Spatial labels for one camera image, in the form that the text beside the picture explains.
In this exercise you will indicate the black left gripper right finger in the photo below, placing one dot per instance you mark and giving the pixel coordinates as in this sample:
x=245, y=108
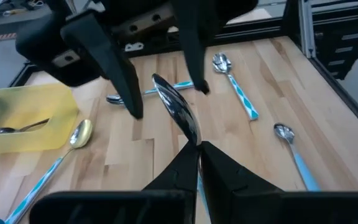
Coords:
x=244, y=202

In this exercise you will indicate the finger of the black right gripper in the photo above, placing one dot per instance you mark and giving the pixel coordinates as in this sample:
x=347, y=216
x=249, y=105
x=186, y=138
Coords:
x=193, y=46
x=110, y=68

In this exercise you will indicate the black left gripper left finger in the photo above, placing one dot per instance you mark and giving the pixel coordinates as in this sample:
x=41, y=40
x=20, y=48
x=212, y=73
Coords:
x=166, y=202

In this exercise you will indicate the yellow plastic bin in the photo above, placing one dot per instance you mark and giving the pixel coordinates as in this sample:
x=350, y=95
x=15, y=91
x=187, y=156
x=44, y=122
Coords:
x=57, y=102

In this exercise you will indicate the silver aluminium extrusion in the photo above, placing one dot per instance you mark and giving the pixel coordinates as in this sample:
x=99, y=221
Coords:
x=306, y=28

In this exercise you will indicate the black drawer cabinet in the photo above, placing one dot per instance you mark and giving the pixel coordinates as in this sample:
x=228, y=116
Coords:
x=346, y=46

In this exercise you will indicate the silver metal bracket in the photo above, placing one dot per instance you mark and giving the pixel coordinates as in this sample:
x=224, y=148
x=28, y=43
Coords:
x=134, y=46

